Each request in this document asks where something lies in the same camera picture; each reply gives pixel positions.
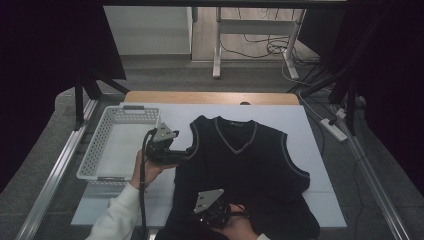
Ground right hand-held gripper black cable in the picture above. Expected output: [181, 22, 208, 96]
[229, 206, 251, 218]

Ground left hand-held gripper black cable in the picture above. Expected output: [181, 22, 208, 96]
[139, 129, 158, 240]

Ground person's left hand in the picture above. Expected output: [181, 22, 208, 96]
[129, 149, 178, 191]

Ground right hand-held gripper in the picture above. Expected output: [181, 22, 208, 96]
[193, 188, 232, 229]

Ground black metal stand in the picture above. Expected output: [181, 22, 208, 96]
[328, 76, 358, 136]
[73, 68, 131, 131]

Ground black knit vest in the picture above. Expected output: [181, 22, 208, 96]
[156, 115, 321, 240]

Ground white cabinet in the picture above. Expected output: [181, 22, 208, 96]
[103, 5, 194, 56]

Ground white perforated plastic basket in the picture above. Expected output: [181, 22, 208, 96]
[75, 105, 162, 186]

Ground aluminium rail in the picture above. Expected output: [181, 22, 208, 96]
[14, 99, 99, 240]
[329, 104, 411, 240]

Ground white desk frame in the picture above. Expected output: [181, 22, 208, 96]
[212, 7, 307, 80]

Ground black floor cables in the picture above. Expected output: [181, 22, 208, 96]
[219, 33, 321, 68]

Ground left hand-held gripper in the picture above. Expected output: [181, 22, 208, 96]
[145, 122, 189, 166]

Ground wooden table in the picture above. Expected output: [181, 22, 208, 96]
[123, 90, 300, 106]

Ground person's right hand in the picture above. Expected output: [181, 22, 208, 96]
[211, 203, 259, 240]

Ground hand-held gripper black cable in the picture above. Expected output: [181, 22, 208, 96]
[139, 129, 158, 240]
[229, 206, 251, 218]

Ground white power strip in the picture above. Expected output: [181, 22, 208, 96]
[319, 118, 348, 143]

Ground black curtain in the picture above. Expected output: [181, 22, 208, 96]
[298, 0, 424, 198]
[0, 0, 128, 194]

